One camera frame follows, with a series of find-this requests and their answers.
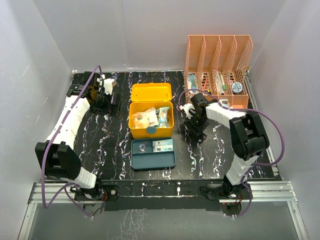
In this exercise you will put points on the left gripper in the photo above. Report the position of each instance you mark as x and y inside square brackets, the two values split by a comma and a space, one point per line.
[114, 109]

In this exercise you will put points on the cotton swab bag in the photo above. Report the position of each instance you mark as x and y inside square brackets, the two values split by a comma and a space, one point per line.
[163, 119]

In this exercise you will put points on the black handled scissors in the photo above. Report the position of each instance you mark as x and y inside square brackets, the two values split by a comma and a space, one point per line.
[201, 138]

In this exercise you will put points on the small blue patterned packet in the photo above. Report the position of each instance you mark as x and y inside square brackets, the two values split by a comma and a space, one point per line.
[142, 147]

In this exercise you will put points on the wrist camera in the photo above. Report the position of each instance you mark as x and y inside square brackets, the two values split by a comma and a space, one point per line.
[108, 85]
[188, 109]

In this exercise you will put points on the blue white tape dispenser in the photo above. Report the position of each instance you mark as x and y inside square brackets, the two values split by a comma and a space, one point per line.
[192, 82]

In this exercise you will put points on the cotton ball bag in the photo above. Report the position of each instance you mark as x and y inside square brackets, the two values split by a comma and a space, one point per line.
[145, 119]

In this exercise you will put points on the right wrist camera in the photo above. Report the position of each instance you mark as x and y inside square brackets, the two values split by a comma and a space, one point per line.
[188, 109]

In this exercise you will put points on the yellow medicine box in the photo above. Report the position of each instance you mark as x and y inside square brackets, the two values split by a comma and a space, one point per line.
[145, 96]

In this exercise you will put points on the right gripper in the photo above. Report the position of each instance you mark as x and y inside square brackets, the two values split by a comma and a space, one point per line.
[196, 129]

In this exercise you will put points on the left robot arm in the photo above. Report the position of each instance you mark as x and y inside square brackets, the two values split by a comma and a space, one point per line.
[56, 155]

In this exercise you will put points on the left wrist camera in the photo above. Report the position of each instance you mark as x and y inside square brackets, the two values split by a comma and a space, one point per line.
[108, 85]

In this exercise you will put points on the white gauze packet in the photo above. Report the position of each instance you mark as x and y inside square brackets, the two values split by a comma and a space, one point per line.
[165, 145]

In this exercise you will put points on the pink desk organizer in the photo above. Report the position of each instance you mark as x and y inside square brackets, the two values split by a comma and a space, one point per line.
[208, 56]

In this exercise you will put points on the blue divided tray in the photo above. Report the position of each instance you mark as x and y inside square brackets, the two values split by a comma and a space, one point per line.
[150, 160]

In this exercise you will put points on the blue white stapler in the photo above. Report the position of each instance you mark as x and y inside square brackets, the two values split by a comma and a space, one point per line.
[224, 102]

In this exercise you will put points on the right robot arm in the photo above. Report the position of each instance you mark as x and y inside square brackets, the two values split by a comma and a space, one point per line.
[248, 140]

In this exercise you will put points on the green capped marker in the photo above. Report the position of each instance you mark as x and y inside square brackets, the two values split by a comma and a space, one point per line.
[223, 82]

